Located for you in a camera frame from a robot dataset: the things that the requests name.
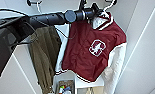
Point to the maroon varsity jacket white sleeves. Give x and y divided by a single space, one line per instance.
86 46

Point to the black wardrobe hook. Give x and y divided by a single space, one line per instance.
114 1
31 2

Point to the white wardrobe body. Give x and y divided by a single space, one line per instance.
56 5

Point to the olive green jacket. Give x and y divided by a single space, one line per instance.
43 56

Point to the white inner cabinet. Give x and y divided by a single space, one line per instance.
81 84

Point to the grey drawer basket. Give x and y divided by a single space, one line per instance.
92 91

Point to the small bottle blue label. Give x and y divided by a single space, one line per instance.
61 89

